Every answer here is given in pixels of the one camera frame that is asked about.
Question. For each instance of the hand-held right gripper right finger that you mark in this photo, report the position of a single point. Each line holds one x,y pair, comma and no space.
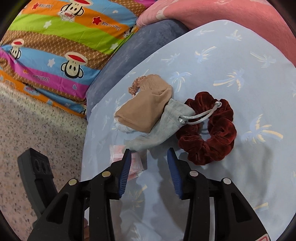
173,171

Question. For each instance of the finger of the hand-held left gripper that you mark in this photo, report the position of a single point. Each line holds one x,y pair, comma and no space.
34,176

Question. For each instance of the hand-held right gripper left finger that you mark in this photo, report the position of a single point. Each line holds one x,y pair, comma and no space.
124,171

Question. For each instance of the pink sachet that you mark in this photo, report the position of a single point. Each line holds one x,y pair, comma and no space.
116,153
136,166

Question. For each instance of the dark red velvet scrunchie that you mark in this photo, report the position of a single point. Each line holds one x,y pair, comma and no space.
208,148

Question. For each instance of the tan nylon stocking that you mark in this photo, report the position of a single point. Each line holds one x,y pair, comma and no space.
143,109

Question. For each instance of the light blue palm-print tablecloth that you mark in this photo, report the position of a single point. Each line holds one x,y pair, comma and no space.
254,92

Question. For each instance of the blue-grey cushion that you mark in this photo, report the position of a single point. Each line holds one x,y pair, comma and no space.
129,51

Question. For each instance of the striped cartoon monkey pillow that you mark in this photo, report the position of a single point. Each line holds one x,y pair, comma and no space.
57,34

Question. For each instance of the pink blanket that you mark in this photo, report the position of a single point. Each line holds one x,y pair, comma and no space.
196,9

